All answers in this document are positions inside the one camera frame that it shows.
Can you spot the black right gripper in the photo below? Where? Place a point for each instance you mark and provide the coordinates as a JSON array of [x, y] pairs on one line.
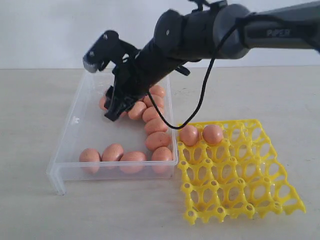
[[131, 83]]

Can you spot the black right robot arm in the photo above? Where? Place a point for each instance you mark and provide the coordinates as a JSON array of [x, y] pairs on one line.
[[224, 31]]

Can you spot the brown egg second row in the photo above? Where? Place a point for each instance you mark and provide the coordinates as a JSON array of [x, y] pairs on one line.
[[123, 114]]

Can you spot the clear plastic bin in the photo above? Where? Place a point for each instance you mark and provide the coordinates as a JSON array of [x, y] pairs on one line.
[[86, 127]]

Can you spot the brown egg front right corner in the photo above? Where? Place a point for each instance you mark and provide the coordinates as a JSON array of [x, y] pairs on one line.
[[161, 154]]

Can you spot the yellow plastic egg tray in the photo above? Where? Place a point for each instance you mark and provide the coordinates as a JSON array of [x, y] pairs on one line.
[[240, 176]]

